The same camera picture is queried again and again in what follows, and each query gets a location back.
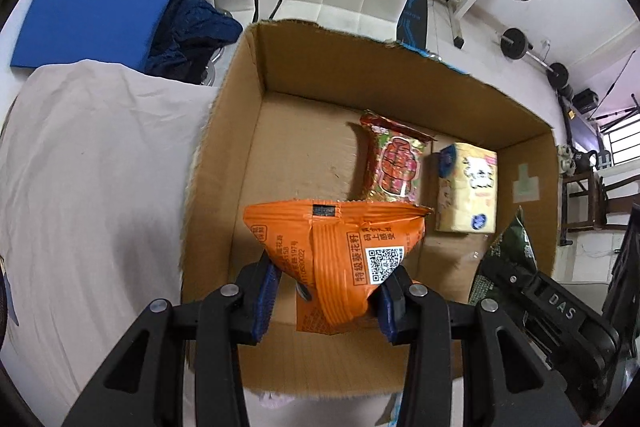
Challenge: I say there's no pink cloth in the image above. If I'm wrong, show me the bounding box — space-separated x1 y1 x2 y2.
255 389 302 411

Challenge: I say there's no beige bed sheet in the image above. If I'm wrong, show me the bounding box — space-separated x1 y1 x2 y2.
0 59 221 427

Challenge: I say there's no dark blue knitted garment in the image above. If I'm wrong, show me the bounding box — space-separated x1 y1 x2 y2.
145 0 245 85

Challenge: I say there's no barbell with black plates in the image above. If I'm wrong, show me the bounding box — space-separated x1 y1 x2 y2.
500 27 572 88

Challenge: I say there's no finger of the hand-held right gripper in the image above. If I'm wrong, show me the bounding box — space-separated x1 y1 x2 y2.
481 257 540 308

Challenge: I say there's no cardboard box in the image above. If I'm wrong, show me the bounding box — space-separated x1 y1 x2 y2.
180 19 558 400

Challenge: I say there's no green snack packet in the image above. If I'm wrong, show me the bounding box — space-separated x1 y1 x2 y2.
467 206 538 308

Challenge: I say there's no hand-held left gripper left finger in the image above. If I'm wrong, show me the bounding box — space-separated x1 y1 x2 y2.
60 252 283 427

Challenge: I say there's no yellow tissue pack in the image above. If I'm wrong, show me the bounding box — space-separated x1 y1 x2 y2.
434 142 499 235

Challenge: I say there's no orange snack packet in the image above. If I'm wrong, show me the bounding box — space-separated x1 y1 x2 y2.
242 199 435 335

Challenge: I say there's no wooden chair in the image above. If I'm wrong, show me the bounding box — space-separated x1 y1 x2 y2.
559 149 640 248

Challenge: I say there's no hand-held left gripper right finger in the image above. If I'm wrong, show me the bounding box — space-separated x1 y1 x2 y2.
367 264 583 427

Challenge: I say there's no red snack packet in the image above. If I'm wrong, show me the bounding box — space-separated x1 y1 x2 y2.
359 109 435 204

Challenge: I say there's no blue foam mat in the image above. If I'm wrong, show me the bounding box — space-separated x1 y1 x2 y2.
10 0 176 70

